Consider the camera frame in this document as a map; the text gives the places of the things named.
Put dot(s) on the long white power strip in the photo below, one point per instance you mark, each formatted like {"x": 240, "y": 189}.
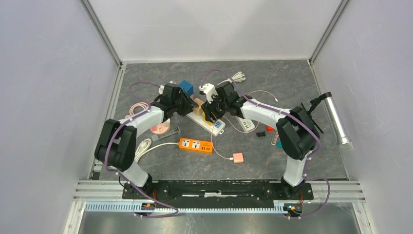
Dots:
{"x": 208, "y": 126}

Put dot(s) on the silver microphone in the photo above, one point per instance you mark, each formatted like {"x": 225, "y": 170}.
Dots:
{"x": 343, "y": 140}

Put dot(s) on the small black clip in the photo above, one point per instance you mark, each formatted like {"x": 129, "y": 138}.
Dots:
{"x": 261, "y": 134}

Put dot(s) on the black mini tripod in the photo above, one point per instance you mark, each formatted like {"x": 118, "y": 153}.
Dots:
{"x": 314, "y": 103}

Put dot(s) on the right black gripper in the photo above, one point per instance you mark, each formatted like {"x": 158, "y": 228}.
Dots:
{"x": 208, "y": 108}

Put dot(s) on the blue cube socket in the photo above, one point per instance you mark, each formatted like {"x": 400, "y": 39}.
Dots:
{"x": 187, "y": 87}

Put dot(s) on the tan wooden cube socket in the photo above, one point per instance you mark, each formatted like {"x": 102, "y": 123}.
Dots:
{"x": 198, "y": 111}

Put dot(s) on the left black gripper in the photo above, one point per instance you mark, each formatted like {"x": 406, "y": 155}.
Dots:
{"x": 189, "y": 104}

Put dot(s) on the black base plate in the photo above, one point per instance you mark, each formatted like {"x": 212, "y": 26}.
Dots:
{"x": 256, "y": 193}

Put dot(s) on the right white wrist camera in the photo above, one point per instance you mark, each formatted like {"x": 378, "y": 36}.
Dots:
{"x": 209, "y": 91}

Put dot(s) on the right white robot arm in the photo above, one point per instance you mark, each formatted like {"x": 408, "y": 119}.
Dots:
{"x": 297, "y": 134}

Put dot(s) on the small white power strip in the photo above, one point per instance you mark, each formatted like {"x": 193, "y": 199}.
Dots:
{"x": 246, "y": 124}

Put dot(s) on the grey flat bracket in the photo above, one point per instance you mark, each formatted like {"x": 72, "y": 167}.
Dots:
{"x": 157, "y": 137}

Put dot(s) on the grey ruler strip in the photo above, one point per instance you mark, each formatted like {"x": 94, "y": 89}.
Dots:
{"x": 274, "y": 138}

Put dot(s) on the orange power strip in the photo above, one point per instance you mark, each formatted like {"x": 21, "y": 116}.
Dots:
{"x": 194, "y": 145}

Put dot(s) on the pink charger plug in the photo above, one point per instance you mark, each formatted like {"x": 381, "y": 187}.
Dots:
{"x": 238, "y": 158}

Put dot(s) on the pink round socket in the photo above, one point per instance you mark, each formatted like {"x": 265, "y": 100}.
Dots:
{"x": 161, "y": 128}

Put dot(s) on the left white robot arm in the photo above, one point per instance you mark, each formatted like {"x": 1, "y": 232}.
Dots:
{"x": 117, "y": 142}

